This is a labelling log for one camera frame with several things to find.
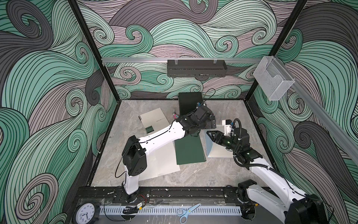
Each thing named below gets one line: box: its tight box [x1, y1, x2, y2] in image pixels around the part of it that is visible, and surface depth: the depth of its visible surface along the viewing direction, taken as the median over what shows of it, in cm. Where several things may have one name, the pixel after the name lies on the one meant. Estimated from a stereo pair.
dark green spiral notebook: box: [174, 134, 207, 165], surface depth 92 cm
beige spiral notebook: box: [138, 107, 171, 135], surface depth 110 cm
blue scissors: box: [176, 203, 202, 224], surface depth 70 cm
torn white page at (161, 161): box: [139, 140, 181, 182], surface depth 87 cm
